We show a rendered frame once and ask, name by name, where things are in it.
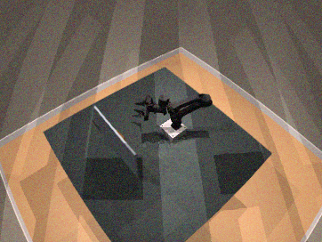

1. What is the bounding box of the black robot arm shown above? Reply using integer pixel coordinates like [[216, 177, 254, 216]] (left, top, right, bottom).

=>
[[146, 93, 213, 131]]

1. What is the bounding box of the grey wall panel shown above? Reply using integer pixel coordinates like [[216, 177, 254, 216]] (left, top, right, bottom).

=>
[[94, 107, 139, 177]]

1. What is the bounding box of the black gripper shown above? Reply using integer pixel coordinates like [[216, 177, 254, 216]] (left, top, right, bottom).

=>
[[133, 94, 157, 121]]

